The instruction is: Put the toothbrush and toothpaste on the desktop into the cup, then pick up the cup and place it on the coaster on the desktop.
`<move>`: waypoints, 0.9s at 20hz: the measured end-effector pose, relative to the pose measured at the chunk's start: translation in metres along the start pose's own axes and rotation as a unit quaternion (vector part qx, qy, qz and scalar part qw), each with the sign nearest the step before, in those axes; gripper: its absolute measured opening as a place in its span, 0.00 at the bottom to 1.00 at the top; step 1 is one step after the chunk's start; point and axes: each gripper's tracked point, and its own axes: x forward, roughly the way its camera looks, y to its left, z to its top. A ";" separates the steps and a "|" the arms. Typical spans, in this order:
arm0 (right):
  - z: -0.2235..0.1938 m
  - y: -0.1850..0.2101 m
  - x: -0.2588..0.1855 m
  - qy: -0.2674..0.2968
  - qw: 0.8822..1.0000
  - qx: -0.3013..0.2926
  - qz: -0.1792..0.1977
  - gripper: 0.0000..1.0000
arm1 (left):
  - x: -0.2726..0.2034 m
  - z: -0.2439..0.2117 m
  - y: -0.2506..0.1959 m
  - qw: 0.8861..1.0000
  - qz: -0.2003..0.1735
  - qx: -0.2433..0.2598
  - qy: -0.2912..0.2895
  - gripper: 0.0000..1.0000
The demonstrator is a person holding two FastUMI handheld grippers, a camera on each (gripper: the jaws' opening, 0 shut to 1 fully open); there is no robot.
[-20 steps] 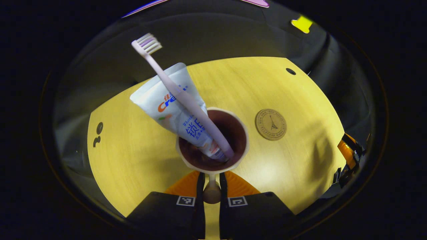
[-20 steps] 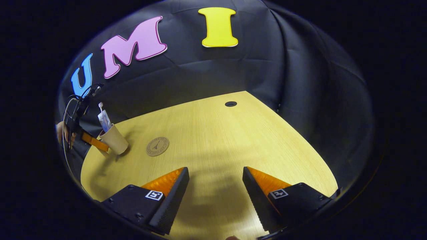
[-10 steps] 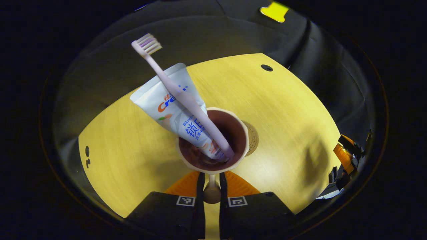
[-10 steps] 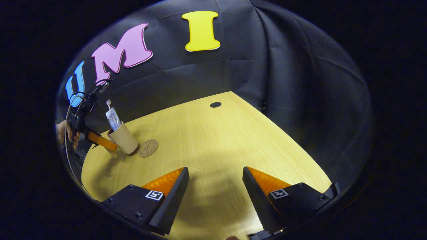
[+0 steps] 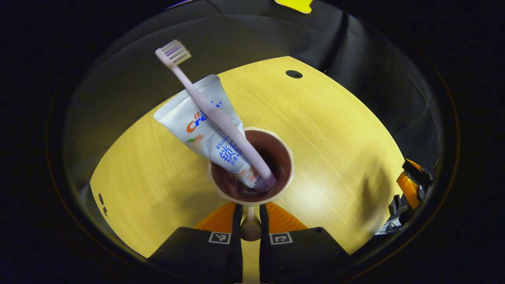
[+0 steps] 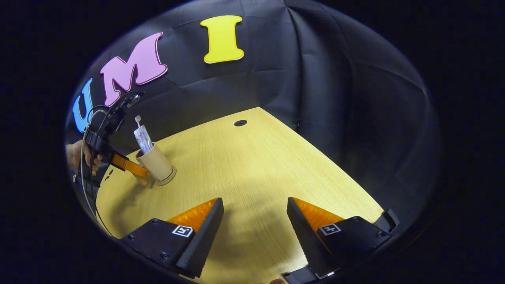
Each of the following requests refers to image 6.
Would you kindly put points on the white toothbrush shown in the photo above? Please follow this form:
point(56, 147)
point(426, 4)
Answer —
point(138, 119)

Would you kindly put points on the beige cup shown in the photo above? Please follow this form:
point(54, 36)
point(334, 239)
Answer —
point(156, 161)

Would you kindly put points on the wooden desktop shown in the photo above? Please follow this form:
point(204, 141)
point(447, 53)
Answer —
point(244, 169)

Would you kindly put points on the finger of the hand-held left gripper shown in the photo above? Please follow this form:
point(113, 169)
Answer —
point(132, 166)

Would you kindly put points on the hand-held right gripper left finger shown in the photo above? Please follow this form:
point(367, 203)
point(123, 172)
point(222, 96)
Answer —
point(203, 236)

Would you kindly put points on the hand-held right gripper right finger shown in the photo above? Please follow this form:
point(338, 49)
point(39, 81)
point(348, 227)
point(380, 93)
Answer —
point(305, 236)

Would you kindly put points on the round wooden coaster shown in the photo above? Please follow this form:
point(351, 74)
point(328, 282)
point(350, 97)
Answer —
point(170, 176)

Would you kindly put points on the black backdrop cloth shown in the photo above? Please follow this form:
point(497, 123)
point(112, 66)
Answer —
point(335, 98)

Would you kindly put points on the white toothpaste tube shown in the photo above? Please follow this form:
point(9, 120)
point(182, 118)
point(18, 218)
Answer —
point(143, 139)

